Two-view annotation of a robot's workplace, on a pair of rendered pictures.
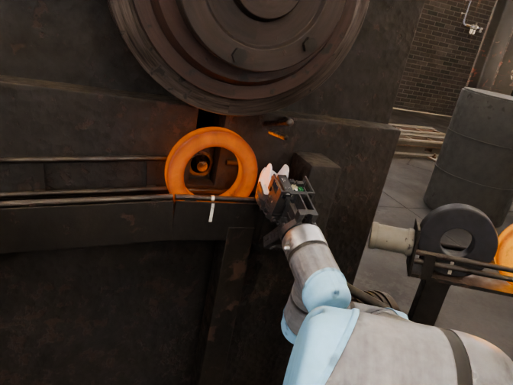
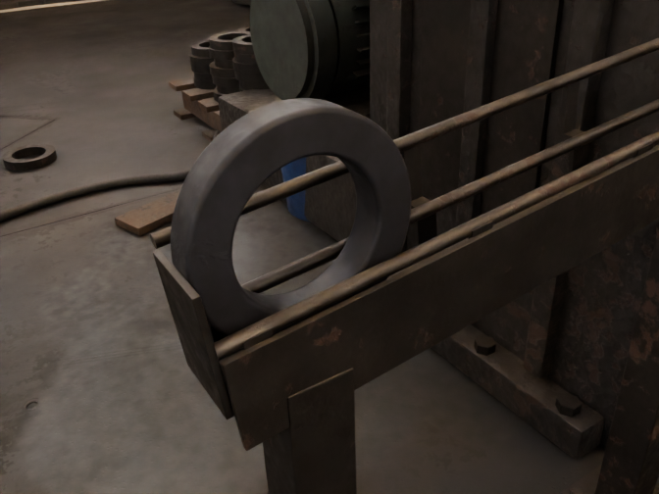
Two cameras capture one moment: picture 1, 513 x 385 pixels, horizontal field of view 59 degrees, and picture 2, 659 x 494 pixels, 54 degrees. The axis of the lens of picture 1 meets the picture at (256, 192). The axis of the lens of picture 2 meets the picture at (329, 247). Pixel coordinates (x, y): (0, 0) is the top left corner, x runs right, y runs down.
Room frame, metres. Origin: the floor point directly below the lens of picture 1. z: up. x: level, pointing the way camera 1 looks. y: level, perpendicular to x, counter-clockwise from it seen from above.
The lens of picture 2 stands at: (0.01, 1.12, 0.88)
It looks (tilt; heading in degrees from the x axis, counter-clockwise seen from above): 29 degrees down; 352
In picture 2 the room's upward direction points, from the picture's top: 2 degrees counter-clockwise
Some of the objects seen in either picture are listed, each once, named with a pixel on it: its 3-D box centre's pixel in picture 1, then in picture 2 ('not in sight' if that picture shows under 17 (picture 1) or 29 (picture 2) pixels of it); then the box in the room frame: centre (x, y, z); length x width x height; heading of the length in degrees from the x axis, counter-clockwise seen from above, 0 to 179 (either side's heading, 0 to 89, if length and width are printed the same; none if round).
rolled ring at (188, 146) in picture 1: (211, 173); not in sight; (0.87, 0.10, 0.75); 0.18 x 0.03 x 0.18; 114
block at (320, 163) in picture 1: (304, 207); not in sight; (0.97, -0.11, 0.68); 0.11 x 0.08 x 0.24; 24
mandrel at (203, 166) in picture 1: (194, 153); not in sight; (1.01, 0.16, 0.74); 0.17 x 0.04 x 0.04; 24
